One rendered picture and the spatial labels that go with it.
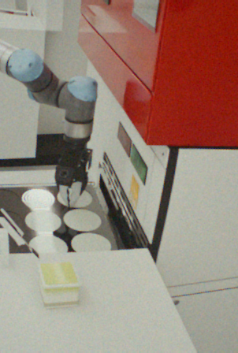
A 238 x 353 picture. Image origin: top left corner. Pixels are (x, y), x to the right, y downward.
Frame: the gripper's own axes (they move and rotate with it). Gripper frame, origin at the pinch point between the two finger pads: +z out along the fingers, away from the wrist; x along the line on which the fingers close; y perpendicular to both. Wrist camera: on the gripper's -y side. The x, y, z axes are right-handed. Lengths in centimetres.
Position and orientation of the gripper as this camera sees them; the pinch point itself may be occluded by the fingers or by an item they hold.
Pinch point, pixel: (68, 203)
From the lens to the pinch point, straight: 139.2
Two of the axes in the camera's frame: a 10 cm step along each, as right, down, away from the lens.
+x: -9.7, -2.1, 1.2
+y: 2.0, -4.8, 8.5
